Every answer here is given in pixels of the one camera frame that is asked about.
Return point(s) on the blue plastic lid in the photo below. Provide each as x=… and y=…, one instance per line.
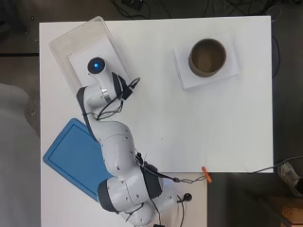
x=74, y=157

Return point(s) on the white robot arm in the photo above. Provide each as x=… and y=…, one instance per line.
x=118, y=151

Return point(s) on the white flat box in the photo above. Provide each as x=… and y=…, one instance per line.
x=104, y=50
x=230, y=67

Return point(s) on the orange clamp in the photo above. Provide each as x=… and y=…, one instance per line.
x=207, y=174

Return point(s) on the clear plastic box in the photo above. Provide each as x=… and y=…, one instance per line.
x=64, y=52

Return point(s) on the person's shoe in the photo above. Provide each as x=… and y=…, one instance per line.
x=288, y=176

